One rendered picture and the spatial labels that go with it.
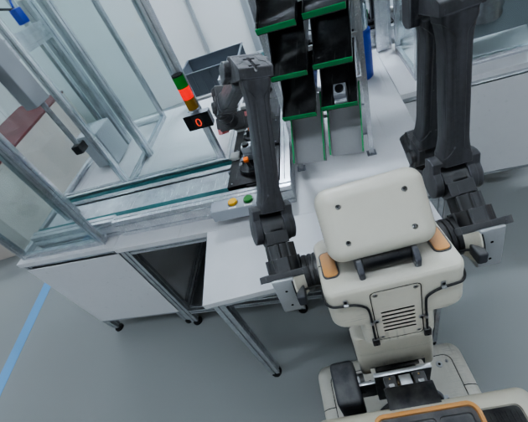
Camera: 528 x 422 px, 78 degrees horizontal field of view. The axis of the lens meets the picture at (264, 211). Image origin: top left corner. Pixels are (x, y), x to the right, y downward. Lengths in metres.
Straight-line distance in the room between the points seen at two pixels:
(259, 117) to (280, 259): 0.32
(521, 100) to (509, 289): 1.00
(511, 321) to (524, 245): 0.49
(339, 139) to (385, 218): 0.79
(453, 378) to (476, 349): 0.40
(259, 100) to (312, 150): 0.69
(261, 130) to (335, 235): 0.28
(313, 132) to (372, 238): 0.82
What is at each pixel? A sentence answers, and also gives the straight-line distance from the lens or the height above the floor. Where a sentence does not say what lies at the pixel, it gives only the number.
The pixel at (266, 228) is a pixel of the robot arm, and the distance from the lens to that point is 0.78.
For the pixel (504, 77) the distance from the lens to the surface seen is 2.15.
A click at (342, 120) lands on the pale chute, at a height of 1.09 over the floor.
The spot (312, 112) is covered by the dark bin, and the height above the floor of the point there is 1.21.
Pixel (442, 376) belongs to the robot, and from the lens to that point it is 1.63.
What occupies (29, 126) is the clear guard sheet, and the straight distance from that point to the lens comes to 2.42.
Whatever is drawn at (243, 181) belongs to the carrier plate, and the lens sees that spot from 1.45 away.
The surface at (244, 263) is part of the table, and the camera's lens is 1.28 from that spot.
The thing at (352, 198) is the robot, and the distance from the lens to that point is 0.63.
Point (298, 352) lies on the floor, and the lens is 2.00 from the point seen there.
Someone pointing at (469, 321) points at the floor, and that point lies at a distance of 2.05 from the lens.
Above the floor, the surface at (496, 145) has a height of 0.37.
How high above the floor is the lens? 1.82
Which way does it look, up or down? 42 degrees down
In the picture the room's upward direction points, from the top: 24 degrees counter-clockwise
